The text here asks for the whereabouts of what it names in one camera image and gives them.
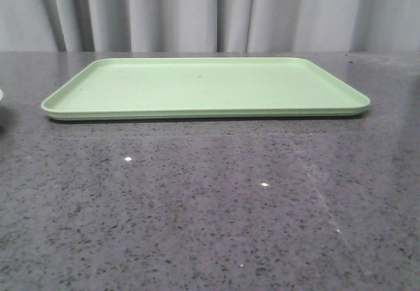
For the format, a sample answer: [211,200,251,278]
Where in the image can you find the light green plastic tray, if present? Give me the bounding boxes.
[41,57,370,121]

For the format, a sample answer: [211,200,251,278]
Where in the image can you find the grey pleated curtain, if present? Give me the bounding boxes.
[1,0,419,53]

